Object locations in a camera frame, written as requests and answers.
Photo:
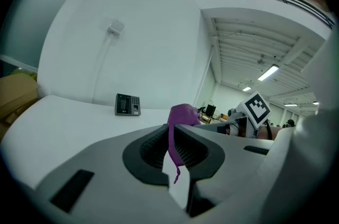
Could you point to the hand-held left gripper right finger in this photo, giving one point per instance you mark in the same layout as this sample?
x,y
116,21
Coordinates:
x,y
225,148

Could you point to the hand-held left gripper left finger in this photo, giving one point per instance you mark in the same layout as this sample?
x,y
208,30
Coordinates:
x,y
106,164

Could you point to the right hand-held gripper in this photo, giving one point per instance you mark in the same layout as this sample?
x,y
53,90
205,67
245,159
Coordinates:
x,y
255,109

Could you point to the purple cloth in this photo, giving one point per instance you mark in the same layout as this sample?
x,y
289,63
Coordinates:
x,y
182,117

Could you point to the black keypad device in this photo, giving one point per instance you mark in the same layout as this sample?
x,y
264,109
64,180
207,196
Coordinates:
x,y
127,104

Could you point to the person's right forearm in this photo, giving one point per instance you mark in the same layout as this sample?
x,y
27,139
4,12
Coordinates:
x,y
265,133

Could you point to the wooden desk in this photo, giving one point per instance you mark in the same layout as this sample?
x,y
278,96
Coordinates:
x,y
205,118

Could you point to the black computer monitor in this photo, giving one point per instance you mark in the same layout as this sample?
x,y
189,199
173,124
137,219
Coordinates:
x,y
211,110

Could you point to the short ceiling light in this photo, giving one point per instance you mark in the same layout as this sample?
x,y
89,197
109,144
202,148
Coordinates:
x,y
246,88
290,105

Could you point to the long ceiling light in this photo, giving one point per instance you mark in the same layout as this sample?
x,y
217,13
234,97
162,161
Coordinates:
x,y
268,72

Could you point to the ceiling fan fixture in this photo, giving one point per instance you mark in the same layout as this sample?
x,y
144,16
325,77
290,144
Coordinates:
x,y
262,59

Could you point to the brown cardboard box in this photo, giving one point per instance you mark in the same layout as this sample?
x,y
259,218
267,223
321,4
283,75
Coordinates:
x,y
16,101

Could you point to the white wall junction box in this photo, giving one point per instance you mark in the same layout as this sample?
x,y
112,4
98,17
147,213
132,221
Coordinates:
x,y
116,26

